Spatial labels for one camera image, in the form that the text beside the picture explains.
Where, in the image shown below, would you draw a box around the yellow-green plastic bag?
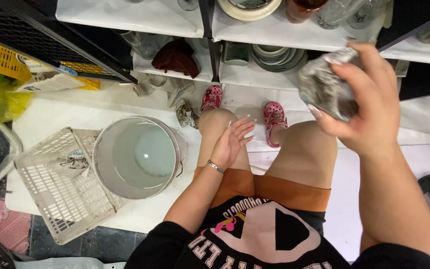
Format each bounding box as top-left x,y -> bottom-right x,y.
0,67 -> 35,125

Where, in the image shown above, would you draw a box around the person's right hand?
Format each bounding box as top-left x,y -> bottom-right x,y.
307,37 -> 401,157

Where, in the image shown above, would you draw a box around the silver bracelet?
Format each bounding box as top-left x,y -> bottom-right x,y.
207,159 -> 227,175

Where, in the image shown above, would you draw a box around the crumpled newspaper sheets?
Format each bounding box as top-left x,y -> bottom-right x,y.
132,73 -> 197,109

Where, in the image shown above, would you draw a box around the clear stemmed glass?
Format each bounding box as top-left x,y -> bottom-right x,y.
346,0 -> 391,30

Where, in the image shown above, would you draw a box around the clear glass base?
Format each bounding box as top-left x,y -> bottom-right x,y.
177,0 -> 200,12

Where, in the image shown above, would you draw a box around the black printed shirt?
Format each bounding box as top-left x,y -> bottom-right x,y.
124,195 -> 430,269

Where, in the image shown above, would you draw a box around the white plastic basket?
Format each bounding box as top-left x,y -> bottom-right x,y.
14,127 -> 126,246

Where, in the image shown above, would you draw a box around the white plastic bag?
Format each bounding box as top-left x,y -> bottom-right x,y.
13,256 -> 127,269

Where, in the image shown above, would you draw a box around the newspaper-wrapped item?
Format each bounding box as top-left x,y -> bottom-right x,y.
298,47 -> 361,122

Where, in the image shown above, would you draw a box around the black plastic crate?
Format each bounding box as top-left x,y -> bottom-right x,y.
0,0 -> 138,84

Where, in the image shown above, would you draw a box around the white floor sheet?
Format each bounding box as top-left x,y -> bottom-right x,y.
5,80 -> 430,263

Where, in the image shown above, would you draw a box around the pink clog shoe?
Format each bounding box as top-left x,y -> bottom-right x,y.
263,101 -> 288,149
200,85 -> 223,113

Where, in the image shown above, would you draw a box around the newspaper sheet in basket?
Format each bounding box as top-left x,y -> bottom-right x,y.
48,149 -> 90,179

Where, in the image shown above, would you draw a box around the person's legs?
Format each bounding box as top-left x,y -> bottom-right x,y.
196,108 -> 339,190

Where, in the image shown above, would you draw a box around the white plastic bucket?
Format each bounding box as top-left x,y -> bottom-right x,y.
92,115 -> 189,200

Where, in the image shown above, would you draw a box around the pink patterned mat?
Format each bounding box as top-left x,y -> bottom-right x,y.
0,198 -> 33,256

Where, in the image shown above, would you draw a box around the brown ceramic cup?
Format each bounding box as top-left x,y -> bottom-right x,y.
285,0 -> 328,24

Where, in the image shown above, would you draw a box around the person's left hand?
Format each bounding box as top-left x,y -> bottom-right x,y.
209,115 -> 257,170

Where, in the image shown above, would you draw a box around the clear drinking glass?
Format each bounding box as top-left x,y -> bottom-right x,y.
116,30 -> 160,61

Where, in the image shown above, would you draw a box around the crumpled newspaper ball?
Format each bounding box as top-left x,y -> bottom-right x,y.
175,99 -> 201,130

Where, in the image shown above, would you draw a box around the flat newspaper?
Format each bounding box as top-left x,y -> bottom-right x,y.
15,55 -> 89,93

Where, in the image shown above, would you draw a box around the cream ceramic bowl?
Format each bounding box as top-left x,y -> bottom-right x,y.
217,0 -> 283,22

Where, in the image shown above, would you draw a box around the dark red cloth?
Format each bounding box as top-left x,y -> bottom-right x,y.
152,38 -> 200,79

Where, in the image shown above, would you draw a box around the orange shorts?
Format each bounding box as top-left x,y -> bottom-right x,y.
193,166 -> 332,213

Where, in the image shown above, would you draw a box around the stack of grey plates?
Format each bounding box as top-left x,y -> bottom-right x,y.
250,44 -> 308,73

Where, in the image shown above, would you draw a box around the green ceramic jar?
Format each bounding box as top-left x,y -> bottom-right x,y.
222,41 -> 251,67

